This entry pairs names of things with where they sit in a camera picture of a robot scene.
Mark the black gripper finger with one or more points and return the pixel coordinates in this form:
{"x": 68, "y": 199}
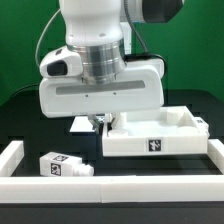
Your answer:
{"x": 95, "y": 122}

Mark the white tag sheet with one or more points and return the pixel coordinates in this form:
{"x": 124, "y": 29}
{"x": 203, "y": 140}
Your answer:
{"x": 81, "y": 124}

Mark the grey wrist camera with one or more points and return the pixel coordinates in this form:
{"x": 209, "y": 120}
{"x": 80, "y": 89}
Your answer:
{"x": 61, "y": 63}

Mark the white U-shaped obstacle fence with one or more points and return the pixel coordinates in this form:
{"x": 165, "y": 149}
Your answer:
{"x": 108, "y": 189}

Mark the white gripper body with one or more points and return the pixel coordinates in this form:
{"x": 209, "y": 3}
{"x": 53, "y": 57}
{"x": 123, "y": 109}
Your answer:
{"x": 138, "y": 87}

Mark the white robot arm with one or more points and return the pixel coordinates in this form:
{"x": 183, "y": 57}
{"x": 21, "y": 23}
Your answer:
{"x": 92, "y": 74}

